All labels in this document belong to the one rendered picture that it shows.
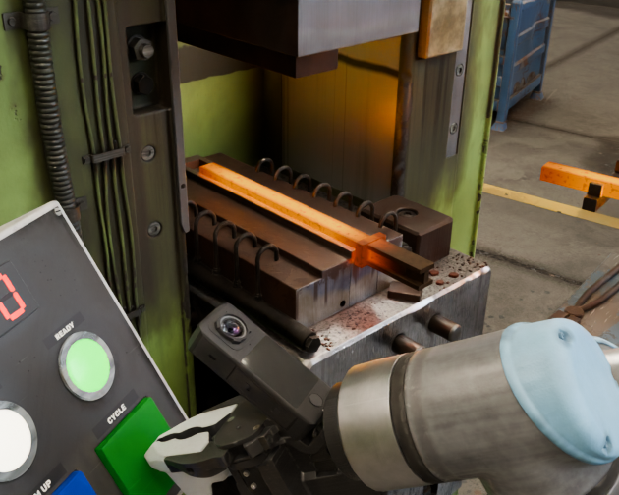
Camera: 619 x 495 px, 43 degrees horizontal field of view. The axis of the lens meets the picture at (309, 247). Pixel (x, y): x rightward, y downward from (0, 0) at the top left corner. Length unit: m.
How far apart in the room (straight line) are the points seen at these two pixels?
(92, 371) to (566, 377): 0.39
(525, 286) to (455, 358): 2.55
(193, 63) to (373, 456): 0.97
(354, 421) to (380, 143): 0.83
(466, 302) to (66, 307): 0.67
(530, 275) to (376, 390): 2.63
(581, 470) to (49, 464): 0.38
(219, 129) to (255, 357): 0.91
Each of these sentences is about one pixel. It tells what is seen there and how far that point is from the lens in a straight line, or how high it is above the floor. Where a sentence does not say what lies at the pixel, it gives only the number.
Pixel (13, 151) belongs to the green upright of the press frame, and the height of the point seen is 1.19.
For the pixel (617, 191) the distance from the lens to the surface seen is 1.25.
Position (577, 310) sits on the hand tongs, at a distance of 1.42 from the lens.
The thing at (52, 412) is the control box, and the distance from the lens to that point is 0.66.
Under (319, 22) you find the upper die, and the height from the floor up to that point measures 1.30.
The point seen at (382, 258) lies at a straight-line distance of 1.03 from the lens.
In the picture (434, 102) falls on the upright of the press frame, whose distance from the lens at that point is 1.31.
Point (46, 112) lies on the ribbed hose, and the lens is 0.86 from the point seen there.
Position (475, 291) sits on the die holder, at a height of 0.89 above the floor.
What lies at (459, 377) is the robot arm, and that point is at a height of 1.19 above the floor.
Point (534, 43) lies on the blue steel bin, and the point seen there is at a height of 0.39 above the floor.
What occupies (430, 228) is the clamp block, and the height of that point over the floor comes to 0.98.
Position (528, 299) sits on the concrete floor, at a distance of 2.98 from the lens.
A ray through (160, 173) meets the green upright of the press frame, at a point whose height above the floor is 1.12.
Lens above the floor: 1.48
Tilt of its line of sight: 28 degrees down
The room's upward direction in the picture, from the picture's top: 1 degrees clockwise
